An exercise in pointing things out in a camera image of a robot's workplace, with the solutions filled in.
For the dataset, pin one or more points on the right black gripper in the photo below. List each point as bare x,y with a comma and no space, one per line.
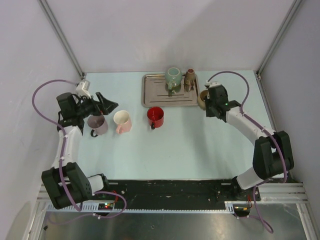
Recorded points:
208,113

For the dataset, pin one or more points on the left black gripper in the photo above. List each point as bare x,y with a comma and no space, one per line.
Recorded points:
109,106

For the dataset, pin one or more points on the beige ceramic mug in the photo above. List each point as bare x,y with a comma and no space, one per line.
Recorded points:
201,99

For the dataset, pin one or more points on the mauve ceramic cup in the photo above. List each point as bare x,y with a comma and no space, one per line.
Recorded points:
98,125

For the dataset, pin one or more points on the pink ceramic mug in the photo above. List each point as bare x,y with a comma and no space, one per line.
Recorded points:
123,122

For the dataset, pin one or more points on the green ceramic mug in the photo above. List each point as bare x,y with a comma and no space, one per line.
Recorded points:
173,77

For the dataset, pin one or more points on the red ceramic mug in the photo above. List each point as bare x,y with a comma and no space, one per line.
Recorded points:
155,116

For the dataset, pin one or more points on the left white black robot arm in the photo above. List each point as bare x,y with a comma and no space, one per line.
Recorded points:
65,182

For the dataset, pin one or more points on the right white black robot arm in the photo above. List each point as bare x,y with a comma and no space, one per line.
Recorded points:
272,153

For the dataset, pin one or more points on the brown ceramic cup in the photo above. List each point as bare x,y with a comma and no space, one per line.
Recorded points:
189,79

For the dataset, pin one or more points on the metal serving tray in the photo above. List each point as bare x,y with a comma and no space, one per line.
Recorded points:
155,93

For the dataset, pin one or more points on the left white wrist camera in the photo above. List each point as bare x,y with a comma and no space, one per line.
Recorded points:
82,89

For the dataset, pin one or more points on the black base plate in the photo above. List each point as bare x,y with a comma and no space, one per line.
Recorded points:
172,204

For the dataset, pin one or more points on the left aluminium frame post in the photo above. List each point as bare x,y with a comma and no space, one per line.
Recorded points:
49,14

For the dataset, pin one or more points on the aluminium frame post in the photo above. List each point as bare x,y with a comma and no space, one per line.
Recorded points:
280,34
49,14

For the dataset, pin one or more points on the right aluminium frame post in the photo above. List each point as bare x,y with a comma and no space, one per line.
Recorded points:
280,34

